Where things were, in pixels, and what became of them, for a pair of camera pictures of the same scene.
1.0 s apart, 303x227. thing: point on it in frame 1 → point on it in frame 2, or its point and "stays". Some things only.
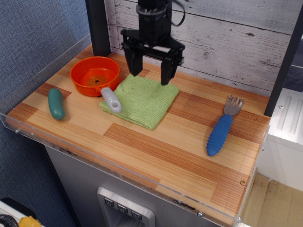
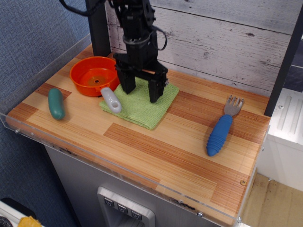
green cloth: [143, 101] stays
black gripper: [153, 38] → [142, 59]
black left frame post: [98, 27] stays
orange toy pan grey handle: [92, 75] stays
